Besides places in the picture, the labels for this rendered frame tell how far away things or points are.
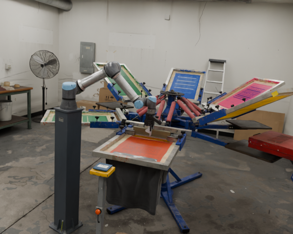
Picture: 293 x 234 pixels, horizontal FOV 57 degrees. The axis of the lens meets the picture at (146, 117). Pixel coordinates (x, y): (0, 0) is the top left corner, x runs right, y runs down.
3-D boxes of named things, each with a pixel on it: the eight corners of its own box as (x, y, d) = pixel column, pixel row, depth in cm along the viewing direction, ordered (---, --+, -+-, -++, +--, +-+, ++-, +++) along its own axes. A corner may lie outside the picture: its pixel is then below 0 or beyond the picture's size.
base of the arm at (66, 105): (56, 107, 240) (56, 96, 237) (69, 106, 252) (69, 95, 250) (67, 110, 232) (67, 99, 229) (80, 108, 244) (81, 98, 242)
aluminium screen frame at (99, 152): (167, 171, 187) (168, 165, 187) (91, 155, 203) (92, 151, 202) (184, 139, 261) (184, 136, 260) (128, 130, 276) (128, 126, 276)
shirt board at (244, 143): (288, 160, 254) (289, 152, 252) (270, 170, 226) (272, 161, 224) (178, 126, 347) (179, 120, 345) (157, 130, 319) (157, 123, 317)
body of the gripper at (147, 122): (146, 124, 255) (147, 111, 252) (154, 125, 253) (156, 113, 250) (143, 126, 248) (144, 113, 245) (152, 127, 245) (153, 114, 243)
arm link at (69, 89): (59, 97, 234) (59, 82, 231) (65, 95, 247) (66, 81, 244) (72, 99, 233) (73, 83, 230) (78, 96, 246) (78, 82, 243)
